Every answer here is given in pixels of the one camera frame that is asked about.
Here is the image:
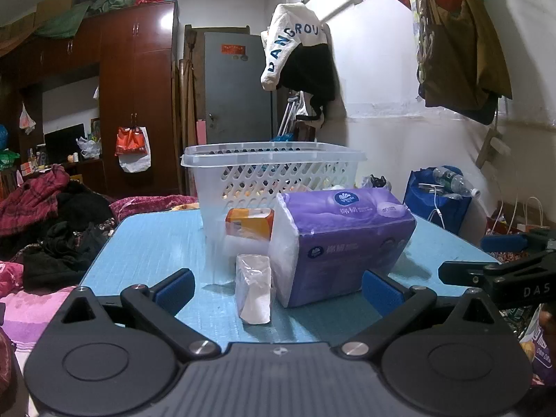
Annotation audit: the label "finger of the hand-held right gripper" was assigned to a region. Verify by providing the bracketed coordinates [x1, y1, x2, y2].
[438, 261, 500, 289]
[480, 229, 556, 255]

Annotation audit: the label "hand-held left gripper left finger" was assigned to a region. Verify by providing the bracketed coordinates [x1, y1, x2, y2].
[56, 268, 221, 362]

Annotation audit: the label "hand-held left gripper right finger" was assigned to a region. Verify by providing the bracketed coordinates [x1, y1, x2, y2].
[339, 269, 507, 362]

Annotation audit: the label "purple tissue pack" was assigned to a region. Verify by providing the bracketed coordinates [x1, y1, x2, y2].
[268, 188, 418, 309]

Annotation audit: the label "small clear tissue packet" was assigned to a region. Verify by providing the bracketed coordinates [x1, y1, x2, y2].
[235, 253, 273, 326]

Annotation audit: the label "white medicine box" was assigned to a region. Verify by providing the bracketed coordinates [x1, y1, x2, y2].
[223, 234, 272, 256]

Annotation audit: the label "orange medicine box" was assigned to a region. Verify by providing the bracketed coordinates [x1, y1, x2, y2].
[224, 207, 275, 240]

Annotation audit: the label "white plastic basket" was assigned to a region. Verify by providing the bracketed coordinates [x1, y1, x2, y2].
[180, 141, 368, 244]

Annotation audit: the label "purple snack bag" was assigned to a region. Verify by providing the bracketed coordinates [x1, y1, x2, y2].
[519, 306, 556, 387]

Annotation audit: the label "blue bag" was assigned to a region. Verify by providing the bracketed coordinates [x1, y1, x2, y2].
[403, 169, 473, 235]

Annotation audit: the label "clear water bottle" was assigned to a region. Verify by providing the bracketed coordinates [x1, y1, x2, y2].
[432, 166, 481, 198]

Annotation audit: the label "pink floral blanket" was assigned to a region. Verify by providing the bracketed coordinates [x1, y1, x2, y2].
[108, 195, 201, 224]

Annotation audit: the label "black clothes pile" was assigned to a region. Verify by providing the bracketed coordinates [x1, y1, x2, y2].
[22, 180, 118, 292]

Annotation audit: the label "pink bed sheet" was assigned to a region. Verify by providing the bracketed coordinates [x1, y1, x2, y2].
[0, 261, 83, 417]

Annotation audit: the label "orange white plastic bag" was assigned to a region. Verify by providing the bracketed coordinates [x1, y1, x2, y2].
[114, 126, 151, 173]

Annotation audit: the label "crumpled white plastic bag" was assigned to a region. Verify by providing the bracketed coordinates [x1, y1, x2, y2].
[76, 136, 103, 160]

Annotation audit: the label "red plaid clothes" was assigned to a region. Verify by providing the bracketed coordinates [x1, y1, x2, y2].
[0, 166, 72, 237]

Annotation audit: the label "black monitor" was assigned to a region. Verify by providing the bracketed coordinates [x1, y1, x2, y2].
[44, 123, 86, 164]

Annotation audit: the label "olive cloth bag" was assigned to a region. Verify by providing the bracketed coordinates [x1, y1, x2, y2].
[419, 0, 513, 111]

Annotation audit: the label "metal crutches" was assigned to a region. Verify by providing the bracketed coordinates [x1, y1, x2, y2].
[277, 91, 305, 137]

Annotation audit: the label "grey metal door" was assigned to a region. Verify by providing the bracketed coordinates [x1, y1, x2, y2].
[193, 30, 279, 144]

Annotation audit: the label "brown wooden wardrobe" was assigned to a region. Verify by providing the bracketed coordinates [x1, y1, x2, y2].
[0, 2, 181, 196]

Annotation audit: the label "white hanging plastic bag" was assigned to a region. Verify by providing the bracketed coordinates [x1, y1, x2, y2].
[18, 103, 36, 135]

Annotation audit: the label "black hanging garment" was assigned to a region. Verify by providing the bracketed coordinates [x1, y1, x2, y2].
[280, 26, 346, 109]

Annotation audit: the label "white lettered hoodie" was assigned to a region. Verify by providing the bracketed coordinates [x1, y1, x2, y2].
[260, 3, 326, 92]

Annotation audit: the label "green cloth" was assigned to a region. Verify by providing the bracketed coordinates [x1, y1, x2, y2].
[35, 2, 92, 40]

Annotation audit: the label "coloured cloth bundles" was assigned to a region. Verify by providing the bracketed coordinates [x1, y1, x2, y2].
[89, 0, 177, 14]

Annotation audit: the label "cardboard box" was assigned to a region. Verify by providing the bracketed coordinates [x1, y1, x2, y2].
[35, 0, 83, 24]

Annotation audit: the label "paper bag with handles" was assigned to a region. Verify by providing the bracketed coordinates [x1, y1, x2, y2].
[517, 195, 556, 234]

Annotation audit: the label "white cable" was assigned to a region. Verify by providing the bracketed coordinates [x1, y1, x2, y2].
[419, 185, 452, 227]

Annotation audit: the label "wooden wall bracket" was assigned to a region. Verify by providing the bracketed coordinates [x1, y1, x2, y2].
[475, 128, 511, 170]

